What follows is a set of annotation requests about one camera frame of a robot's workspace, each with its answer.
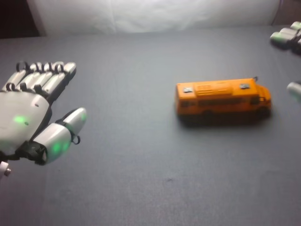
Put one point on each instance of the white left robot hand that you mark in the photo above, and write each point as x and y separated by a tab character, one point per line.
21	113

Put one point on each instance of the yellow toy school bus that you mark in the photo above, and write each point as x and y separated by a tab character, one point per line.
218	103

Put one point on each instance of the dark brown panel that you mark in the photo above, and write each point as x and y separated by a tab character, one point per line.
14	16

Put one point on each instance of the grey table cloth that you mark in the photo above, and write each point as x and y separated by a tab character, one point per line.
141	164

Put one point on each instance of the white sheet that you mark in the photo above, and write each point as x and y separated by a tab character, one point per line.
152	14

